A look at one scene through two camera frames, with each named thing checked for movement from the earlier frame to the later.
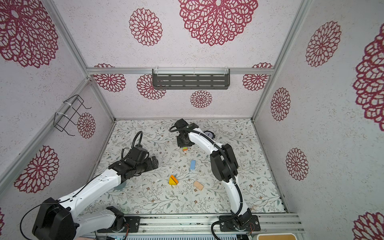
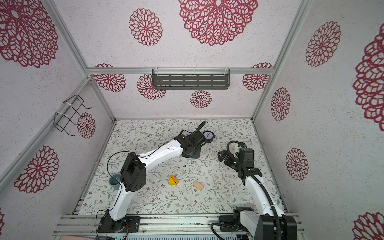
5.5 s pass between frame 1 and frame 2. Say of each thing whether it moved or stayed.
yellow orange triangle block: stayed
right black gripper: moved
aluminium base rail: stayed
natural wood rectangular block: stayed
